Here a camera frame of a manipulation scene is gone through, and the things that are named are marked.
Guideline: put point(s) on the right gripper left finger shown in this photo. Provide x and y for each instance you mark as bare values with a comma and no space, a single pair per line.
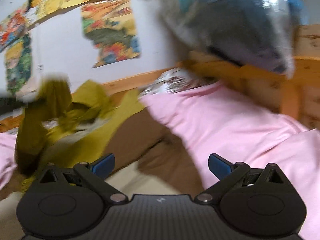
94,175

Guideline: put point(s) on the landscape flower poster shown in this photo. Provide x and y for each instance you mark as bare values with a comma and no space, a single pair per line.
111,26

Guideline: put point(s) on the green anime character poster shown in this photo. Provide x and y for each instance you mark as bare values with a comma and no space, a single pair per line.
18,64

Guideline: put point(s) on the beige brown olive hooded jacket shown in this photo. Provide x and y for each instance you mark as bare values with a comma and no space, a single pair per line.
65,128

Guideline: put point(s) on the pink bed sheet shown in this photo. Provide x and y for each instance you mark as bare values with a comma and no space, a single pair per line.
215,119

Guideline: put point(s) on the orange-haired anime girl poster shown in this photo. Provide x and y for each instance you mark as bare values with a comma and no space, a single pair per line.
12,26

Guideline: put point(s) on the plastic bag of clothes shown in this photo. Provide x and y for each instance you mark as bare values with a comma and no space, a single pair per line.
255,32

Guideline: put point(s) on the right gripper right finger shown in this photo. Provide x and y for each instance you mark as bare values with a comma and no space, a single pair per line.
229,175

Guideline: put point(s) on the wooden bed frame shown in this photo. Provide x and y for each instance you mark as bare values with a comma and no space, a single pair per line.
297,97

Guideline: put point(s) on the floral patterned white bedding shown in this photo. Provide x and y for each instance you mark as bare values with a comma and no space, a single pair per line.
174,81

